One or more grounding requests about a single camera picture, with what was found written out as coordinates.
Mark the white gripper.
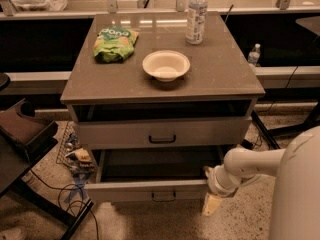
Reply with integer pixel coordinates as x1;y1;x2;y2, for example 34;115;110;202
202;165;244;216

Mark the grey drawer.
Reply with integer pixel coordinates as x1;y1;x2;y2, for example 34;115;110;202
74;117;251;149
85;146;226;203

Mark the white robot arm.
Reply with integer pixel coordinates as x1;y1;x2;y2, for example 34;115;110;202
204;126;320;240

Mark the grey drawer cabinet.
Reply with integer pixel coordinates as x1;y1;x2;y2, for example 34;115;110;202
60;11;266;152

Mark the black table leg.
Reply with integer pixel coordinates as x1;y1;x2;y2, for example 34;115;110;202
251;111;280;150

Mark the white paper bowl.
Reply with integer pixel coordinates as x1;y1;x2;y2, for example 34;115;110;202
142;50;190;82

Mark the small water bottle on ledge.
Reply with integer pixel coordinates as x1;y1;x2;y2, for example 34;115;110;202
248;44;261;67

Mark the green chip bag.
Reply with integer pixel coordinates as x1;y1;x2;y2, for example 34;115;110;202
93;26;139;63

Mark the clear water bottle on cabinet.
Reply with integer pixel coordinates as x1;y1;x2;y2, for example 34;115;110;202
186;0;208;45

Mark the dark brown chair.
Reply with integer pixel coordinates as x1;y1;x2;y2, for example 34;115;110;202
0;99;58;159

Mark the white shoe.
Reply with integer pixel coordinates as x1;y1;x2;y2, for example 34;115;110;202
0;227;26;240

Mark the wire basket with clutter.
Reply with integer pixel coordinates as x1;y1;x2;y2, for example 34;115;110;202
56;122;94;175

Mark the black floor cable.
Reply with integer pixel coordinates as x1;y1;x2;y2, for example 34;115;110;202
29;168;101;240

